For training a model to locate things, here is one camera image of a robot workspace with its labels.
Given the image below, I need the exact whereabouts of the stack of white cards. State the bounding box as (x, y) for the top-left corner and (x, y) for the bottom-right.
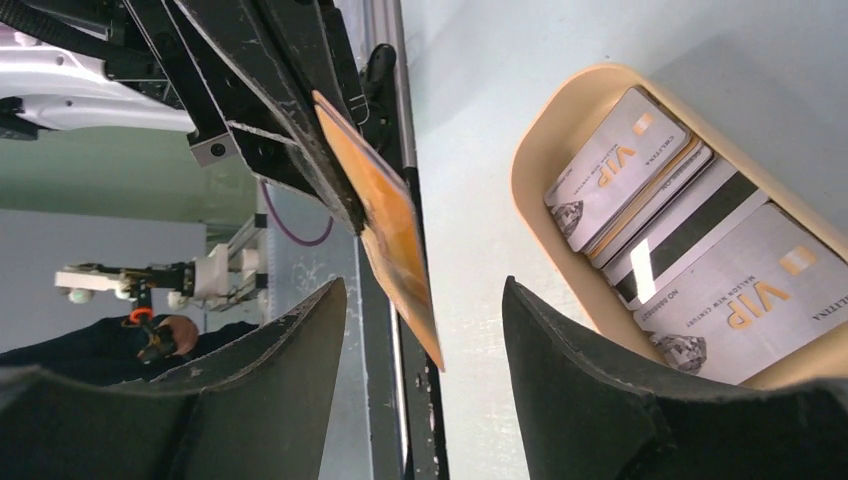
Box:
(543, 86), (769, 311)

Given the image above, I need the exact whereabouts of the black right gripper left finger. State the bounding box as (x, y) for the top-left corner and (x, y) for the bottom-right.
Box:
(1, 278), (347, 479)

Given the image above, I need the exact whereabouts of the aluminium frame rail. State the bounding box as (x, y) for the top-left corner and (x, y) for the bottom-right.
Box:
(363, 0), (417, 171)

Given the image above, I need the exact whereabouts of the orange VIP card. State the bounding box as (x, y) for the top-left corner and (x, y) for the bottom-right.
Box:
(312, 90), (445, 371)

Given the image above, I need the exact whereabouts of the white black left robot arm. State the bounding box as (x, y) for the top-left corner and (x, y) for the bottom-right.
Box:
(1, 1), (369, 234)

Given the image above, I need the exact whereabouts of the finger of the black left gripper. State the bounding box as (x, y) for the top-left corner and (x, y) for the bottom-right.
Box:
(127, 1), (365, 234)
(254, 1), (369, 128)

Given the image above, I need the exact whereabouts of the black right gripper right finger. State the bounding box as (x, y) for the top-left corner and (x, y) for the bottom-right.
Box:
(502, 277), (847, 479)

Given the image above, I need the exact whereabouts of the beige plastic card tray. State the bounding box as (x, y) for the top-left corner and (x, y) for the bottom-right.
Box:
(511, 63), (847, 373)

